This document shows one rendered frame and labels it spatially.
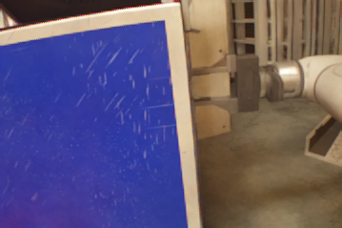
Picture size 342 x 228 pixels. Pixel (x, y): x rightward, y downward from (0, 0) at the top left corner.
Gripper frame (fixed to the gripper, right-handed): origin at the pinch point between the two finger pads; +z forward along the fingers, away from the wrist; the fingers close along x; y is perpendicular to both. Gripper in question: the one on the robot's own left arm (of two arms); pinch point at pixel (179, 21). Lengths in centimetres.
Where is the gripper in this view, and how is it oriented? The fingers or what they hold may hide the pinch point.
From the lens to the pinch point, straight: 47.9
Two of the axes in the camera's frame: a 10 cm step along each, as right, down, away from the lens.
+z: 1.0, 9.8, 1.9
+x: 9.9, -0.8, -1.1
